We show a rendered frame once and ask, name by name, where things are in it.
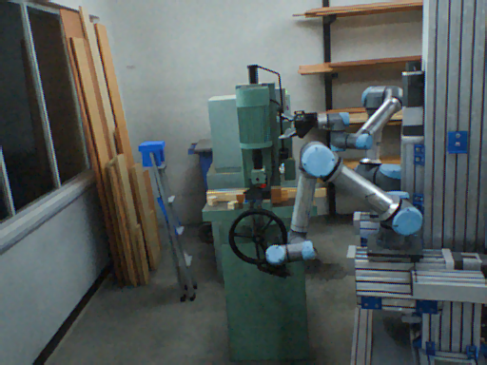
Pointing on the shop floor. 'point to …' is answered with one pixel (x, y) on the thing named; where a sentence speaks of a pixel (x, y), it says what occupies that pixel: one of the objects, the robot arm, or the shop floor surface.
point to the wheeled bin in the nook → (204, 180)
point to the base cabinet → (264, 309)
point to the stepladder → (152, 156)
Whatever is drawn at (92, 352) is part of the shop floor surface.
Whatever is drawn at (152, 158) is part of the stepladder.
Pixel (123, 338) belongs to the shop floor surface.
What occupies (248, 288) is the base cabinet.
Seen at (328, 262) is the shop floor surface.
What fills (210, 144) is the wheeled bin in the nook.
